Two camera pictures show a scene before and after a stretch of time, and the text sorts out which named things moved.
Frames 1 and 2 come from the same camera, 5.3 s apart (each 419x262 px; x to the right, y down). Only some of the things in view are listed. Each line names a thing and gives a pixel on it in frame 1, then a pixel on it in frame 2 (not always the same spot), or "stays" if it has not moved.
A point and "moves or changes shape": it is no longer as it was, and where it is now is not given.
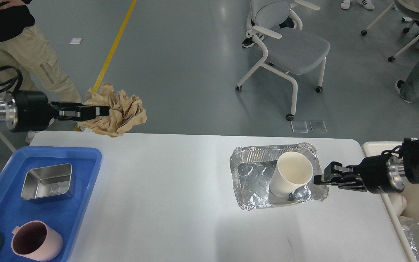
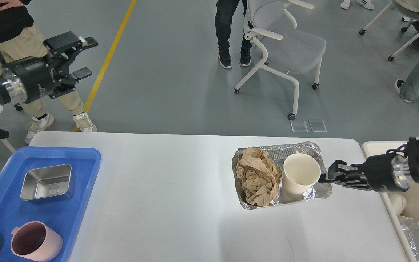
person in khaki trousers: [6, 38] stays
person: [288, 23] -> [223, 18]
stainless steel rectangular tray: [49, 182] stays
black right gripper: [380, 174] stays
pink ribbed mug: [35, 240] stays
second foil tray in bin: [418, 239] stays
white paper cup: [292, 170] moves or changes shape
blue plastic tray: [2, 205] stays
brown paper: [125, 111] -> [260, 176]
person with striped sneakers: [345, 4] stays
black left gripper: [28, 110] -> [30, 78]
